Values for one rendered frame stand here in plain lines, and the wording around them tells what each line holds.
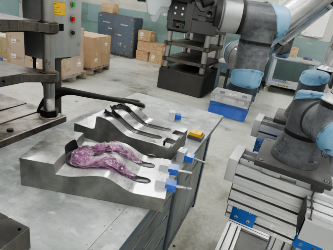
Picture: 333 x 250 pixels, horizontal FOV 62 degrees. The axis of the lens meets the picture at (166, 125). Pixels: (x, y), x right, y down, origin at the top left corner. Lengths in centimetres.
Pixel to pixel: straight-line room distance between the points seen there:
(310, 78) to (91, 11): 856
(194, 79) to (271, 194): 434
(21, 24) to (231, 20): 108
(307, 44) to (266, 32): 690
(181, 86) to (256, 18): 470
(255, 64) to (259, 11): 11
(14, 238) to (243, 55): 70
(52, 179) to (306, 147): 83
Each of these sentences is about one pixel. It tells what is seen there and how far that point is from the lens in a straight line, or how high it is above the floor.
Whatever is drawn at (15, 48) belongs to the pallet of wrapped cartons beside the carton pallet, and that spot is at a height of 45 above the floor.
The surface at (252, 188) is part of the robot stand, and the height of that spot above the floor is 91.
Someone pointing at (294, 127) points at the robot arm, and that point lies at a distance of 93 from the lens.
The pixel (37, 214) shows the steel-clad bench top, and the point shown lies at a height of 80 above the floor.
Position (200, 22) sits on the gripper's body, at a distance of 66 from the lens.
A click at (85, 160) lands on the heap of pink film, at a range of 104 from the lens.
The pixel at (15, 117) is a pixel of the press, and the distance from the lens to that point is 168.
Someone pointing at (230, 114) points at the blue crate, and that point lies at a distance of 447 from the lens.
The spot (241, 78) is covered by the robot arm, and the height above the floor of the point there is 130.
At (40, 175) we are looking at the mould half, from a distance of 104.
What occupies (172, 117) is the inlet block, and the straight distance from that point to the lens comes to 171.
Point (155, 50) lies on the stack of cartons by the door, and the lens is 796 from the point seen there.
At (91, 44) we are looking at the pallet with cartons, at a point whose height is 62.
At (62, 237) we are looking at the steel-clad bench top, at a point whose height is 80.
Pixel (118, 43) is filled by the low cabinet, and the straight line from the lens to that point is 837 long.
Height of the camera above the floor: 143
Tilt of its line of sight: 22 degrees down
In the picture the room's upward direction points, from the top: 9 degrees clockwise
